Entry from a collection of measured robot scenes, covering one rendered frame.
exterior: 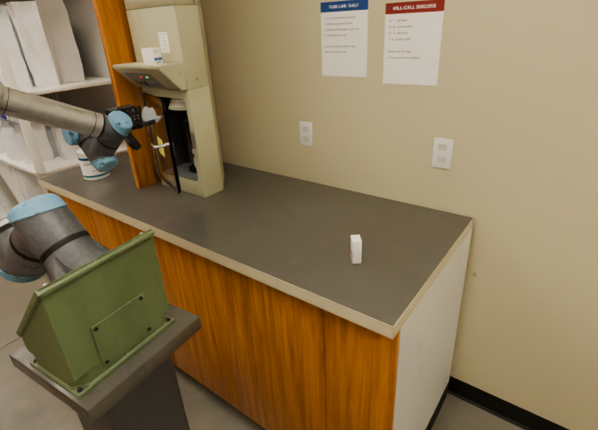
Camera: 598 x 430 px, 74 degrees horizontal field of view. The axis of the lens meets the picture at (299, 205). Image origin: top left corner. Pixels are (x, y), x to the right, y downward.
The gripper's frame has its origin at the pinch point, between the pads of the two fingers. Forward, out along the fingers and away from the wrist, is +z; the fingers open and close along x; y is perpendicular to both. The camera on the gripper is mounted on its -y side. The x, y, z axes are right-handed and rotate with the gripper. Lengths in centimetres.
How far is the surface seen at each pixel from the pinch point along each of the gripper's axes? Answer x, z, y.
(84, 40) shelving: 151, 54, 28
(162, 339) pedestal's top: -65, -54, -37
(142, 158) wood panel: 30.9, 7.6, -23.0
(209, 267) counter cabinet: -37, -16, -48
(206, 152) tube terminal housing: -6.1, 15.8, -17.2
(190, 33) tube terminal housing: -6.1, 17.3, 30.2
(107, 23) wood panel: 30.9, 5.2, 35.4
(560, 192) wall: -134, 55, -23
